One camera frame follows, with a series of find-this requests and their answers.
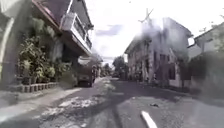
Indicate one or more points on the pole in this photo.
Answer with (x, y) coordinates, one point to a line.
(146, 17)

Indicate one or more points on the grey asphalt road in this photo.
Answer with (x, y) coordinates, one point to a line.
(133, 100)

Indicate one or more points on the concrete pavement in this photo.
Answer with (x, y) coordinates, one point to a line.
(26, 100)

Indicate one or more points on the building with balcony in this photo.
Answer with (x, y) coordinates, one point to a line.
(73, 26)

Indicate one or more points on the tree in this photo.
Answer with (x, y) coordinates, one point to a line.
(119, 65)

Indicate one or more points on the group of potted plants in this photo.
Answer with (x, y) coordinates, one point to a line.
(36, 66)

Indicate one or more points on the vehicle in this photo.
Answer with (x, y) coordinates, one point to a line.
(85, 72)

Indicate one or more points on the white building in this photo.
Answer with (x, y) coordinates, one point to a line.
(206, 43)

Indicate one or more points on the low brick wall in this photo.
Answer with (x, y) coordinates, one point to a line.
(33, 87)

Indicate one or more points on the pale two-storey building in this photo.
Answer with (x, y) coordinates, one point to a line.
(156, 53)

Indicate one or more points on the dark hedge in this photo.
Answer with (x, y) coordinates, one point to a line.
(206, 74)

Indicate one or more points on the robot's own part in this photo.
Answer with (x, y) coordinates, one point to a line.
(148, 119)

